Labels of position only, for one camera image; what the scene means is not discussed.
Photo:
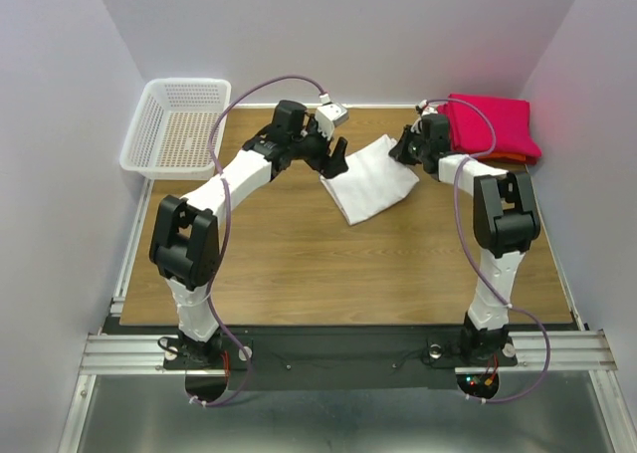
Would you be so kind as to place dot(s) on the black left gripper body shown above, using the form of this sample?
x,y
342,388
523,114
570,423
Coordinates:
x,y
312,147

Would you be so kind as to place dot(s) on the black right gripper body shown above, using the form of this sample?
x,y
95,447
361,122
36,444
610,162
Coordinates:
x,y
412,147

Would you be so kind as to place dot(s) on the white t-shirt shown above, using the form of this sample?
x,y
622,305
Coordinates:
x,y
373,183

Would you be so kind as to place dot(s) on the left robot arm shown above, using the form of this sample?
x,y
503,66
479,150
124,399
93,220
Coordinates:
x,y
186,245

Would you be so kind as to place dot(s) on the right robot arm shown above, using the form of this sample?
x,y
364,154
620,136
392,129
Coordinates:
x,y
505,223

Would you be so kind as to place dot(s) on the folded orange t-shirt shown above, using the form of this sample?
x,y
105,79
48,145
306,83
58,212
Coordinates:
x,y
510,157

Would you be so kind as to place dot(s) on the white plastic basket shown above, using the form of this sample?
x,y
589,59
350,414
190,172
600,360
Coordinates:
x,y
173,126

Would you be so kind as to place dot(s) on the circuit board with leds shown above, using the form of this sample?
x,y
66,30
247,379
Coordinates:
x,y
476,383

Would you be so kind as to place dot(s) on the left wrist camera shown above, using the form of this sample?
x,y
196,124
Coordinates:
x,y
329,117

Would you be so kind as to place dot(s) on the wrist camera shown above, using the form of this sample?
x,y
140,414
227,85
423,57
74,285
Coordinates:
x,y
426,111
329,117

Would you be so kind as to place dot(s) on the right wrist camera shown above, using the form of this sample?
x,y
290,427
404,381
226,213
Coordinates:
x,y
426,111

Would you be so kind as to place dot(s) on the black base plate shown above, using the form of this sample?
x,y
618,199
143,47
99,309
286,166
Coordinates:
x,y
270,358

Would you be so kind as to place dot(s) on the aluminium rail frame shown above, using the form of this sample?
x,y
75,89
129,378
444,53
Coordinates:
x,y
395,388

